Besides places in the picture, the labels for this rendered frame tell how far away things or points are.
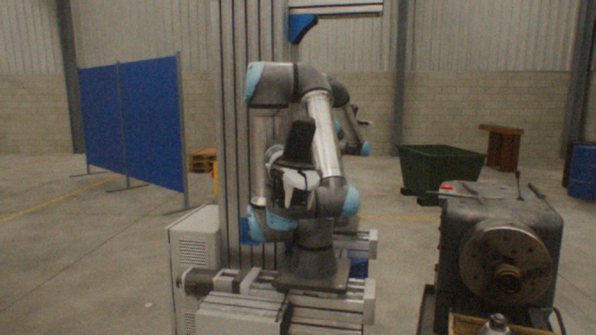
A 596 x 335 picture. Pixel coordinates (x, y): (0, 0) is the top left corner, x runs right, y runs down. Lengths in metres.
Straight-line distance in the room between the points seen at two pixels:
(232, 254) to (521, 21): 11.96
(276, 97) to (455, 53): 11.16
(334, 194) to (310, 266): 0.36
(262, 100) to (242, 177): 0.39
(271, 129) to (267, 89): 0.11
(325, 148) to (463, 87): 11.20
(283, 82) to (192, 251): 0.73
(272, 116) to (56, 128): 13.26
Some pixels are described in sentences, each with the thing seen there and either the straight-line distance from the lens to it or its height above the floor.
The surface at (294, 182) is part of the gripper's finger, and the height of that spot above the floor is 1.58.
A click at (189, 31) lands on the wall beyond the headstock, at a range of 12.30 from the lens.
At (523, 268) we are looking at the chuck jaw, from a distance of 1.63.
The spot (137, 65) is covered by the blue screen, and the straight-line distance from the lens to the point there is 7.09.
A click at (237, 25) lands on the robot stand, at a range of 1.38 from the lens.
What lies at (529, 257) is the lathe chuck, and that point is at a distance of 1.67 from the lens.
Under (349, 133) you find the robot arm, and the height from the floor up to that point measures 1.54.
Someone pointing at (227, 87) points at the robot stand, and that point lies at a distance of 1.37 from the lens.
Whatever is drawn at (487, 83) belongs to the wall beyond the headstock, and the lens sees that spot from 12.34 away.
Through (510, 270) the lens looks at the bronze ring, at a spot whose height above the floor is 1.12.
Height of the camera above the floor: 1.71
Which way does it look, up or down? 11 degrees down
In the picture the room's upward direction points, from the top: straight up
